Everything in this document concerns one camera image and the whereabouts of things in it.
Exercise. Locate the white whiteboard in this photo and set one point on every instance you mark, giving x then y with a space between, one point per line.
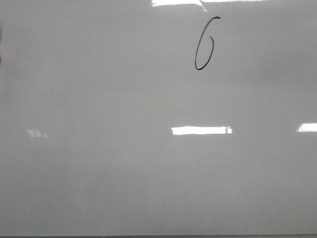
158 117

